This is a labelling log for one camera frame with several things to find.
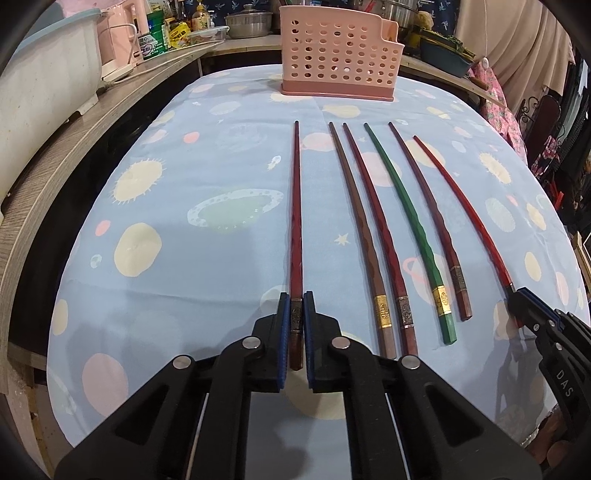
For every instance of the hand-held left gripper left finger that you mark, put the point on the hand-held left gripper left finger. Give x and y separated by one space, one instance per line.
280 341

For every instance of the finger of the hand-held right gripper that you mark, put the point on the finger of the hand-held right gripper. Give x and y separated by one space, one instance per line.
531 323
538 304

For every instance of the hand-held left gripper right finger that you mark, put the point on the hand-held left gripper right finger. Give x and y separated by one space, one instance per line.
310 341

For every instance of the bright red chopstick black band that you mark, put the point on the bright red chopstick black band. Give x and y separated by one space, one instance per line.
501 270

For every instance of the brown chopstick gold band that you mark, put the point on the brown chopstick gold band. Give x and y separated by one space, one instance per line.
381 309

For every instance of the dark red chopstick grey band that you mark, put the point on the dark red chopstick grey band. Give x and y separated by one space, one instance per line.
458 277
405 309

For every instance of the green chopstick gold band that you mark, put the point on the green chopstick gold band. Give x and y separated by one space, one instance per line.
443 300

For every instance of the dark red patterned chopstick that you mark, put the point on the dark red patterned chopstick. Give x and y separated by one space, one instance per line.
295 207

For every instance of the pink perforated utensil basket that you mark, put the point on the pink perforated utensil basket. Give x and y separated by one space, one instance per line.
341 50

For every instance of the dark hanging clothes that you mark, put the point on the dark hanging clothes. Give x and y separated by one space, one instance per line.
577 138

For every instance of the black metal chair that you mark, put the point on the black metal chair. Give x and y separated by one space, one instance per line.
545 124

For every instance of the pink pineapple-print apron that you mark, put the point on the pink pineapple-print apron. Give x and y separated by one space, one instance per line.
501 106

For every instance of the wooden rolling pin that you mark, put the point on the wooden rolling pin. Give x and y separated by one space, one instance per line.
480 83

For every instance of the blue plastic bowl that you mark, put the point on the blue plastic bowl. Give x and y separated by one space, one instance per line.
445 60

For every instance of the beige curtain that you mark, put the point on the beige curtain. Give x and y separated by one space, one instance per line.
517 37

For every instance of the wooden side shelf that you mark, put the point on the wooden side shelf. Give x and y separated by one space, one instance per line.
69 152

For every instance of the grey counter board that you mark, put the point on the grey counter board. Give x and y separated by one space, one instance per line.
249 46

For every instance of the loofah sponge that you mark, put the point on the loofah sponge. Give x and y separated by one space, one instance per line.
425 21

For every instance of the clear plastic lidded container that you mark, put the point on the clear plastic lidded container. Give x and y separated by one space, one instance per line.
210 36

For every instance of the small steel lidded pot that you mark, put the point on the small steel lidded pot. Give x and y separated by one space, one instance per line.
249 23

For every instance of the yellow seasoning packet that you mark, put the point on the yellow seasoning packet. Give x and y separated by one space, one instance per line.
180 36

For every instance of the stacked steel steamer pot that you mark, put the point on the stacked steel steamer pot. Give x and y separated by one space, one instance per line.
399 14

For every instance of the yellow oil bottle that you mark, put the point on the yellow oil bottle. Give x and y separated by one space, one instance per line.
202 18

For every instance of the navy leaf-print cloth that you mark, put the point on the navy leaf-print cloth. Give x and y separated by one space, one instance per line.
217 7

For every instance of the dark sauce bottle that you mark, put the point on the dark sauce bottle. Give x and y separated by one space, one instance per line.
184 14

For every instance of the pink electric kettle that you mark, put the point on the pink electric kettle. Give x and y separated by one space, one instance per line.
117 37

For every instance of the white tub teal lid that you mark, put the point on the white tub teal lid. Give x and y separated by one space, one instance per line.
46 83

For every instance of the pink dotted cloth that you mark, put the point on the pink dotted cloth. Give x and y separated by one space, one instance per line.
87 3

